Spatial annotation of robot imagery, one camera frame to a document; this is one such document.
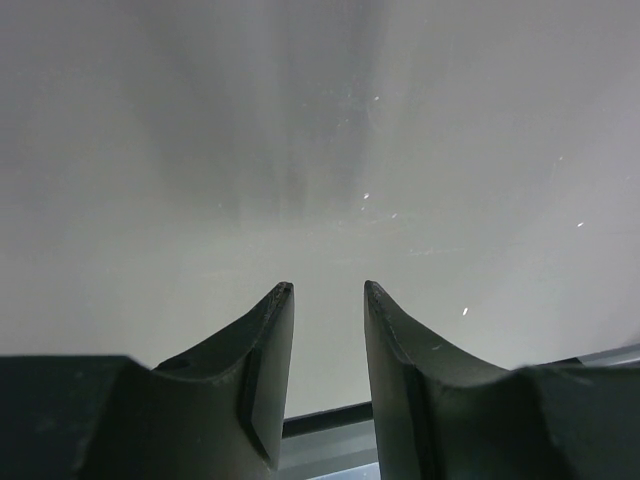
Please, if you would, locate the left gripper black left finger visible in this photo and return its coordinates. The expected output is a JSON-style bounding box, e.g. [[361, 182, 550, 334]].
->
[[1, 282, 294, 479]]

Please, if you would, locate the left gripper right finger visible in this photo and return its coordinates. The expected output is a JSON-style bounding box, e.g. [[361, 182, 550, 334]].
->
[[364, 281, 639, 479]]

